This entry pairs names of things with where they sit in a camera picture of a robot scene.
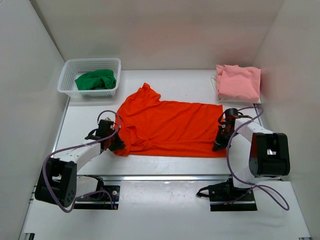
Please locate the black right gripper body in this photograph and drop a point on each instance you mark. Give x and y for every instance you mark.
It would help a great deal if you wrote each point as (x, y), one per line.
(223, 131)

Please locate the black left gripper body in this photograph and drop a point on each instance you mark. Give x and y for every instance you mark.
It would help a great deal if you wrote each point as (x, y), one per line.
(111, 133)

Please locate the orange t shirt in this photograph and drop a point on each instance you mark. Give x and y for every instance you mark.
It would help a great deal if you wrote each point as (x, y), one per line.
(154, 127)

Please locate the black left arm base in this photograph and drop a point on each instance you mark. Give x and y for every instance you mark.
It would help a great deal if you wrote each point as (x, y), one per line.
(95, 193)

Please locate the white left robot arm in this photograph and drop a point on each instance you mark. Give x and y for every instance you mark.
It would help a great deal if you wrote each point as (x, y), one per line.
(59, 183)

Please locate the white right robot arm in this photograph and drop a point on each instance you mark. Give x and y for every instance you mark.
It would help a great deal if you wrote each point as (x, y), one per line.
(269, 151)

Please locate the folded pink t shirt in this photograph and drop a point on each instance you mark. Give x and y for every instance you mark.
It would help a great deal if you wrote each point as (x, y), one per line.
(238, 82)

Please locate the green t shirt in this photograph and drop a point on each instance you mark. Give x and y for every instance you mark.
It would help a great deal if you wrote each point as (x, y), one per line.
(102, 79)

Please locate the white plastic basket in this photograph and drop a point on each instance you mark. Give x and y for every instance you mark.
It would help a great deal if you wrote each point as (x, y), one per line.
(74, 68)

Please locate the aluminium table rail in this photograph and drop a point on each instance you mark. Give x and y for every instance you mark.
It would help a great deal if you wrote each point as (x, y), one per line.
(164, 177)

